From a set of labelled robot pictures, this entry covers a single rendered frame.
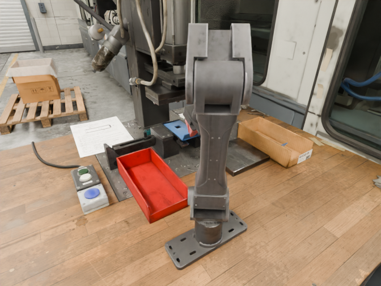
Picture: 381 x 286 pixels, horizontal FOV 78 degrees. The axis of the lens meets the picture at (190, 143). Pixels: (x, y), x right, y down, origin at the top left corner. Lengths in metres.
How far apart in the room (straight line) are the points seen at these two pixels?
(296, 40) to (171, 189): 0.88
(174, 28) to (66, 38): 9.27
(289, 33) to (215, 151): 0.95
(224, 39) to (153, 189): 0.47
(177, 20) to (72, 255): 0.65
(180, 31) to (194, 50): 0.40
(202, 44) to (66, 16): 9.61
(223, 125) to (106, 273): 0.39
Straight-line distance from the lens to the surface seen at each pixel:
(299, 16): 1.25
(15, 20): 9.88
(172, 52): 0.74
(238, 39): 0.37
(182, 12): 0.75
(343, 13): 1.08
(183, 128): 0.85
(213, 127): 0.37
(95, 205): 0.69
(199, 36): 0.37
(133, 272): 0.57
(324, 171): 0.90
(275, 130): 0.99
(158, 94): 0.74
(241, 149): 0.88
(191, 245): 0.58
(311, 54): 1.19
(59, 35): 9.95
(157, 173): 0.78
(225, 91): 0.33
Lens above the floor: 1.38
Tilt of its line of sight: 31 degrees down
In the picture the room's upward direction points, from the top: straight up
